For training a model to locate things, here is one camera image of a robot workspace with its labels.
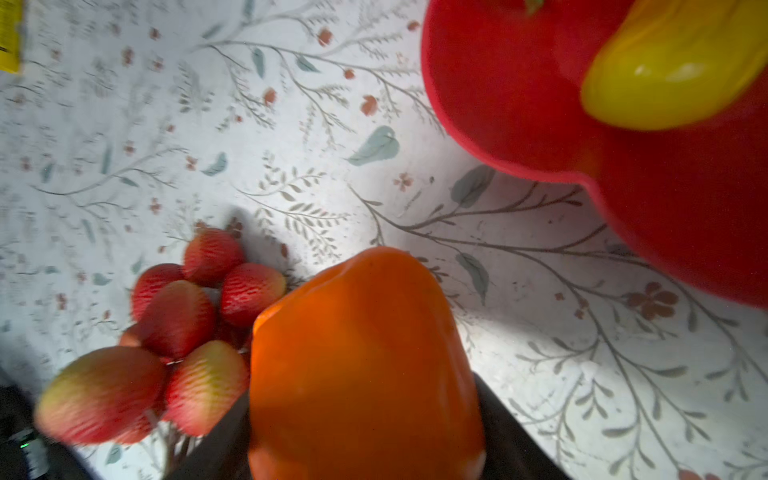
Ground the yellow marker on table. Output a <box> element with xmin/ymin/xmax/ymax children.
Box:
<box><xmin>0</xmin><ymin>0</ymin><xmax>24</xmax><ymax>74</ymax></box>

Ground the red fake lychee bunch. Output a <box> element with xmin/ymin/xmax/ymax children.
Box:
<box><xmin>33</xmin><ymin>228</ymin><xmax>288</xmax><ymax>445</ymax></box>

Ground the orange fake bell pepper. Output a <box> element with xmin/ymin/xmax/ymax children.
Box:
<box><xmin>248</xmin><ymin>247</ymin><xmax>486</xmax><ymax>479</ymax></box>

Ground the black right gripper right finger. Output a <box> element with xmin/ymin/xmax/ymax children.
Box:
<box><xmin>473</xmin><ymin>372</ymin><xmax>570</xmax><ymax>480</ymax></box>

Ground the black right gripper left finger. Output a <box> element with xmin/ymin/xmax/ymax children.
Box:
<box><xmin>166</xmin><ymin>393</ymin><xmax>251</xmax><ymax>480</ymax></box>

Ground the red flower-shaped fruit bowl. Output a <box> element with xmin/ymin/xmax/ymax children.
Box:
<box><xmin>421</xmin><ymin>1</ymin><xmax>767</xmax><ymax>307</ymax></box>

